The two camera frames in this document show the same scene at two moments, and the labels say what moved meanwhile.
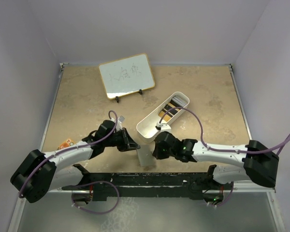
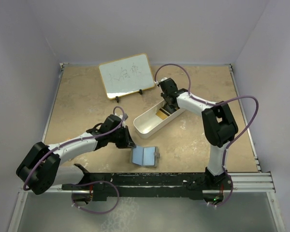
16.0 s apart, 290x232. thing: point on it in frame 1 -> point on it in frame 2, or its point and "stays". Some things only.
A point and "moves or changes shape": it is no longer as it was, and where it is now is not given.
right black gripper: x=158 y=154 -> x=164 y=95
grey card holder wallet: x=145 y=155 moves or changes shape
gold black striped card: x=172 y=104 moves or changes shape
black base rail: x=149 y=186 stays
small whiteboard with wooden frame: x=123 y=76 stays
